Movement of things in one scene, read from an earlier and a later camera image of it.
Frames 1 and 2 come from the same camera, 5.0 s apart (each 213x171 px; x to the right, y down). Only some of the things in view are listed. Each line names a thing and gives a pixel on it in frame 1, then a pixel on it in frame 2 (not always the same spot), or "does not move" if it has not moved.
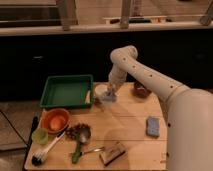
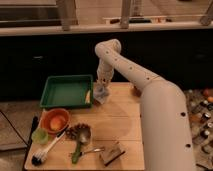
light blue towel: x=109 y=96 to x=100 y=91
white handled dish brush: x=38 y=157 does not move
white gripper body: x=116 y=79 to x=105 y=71
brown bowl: x=140 y=91 does not move
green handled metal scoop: x=84 y=137 does not move
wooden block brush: x=112 y=153 does not move
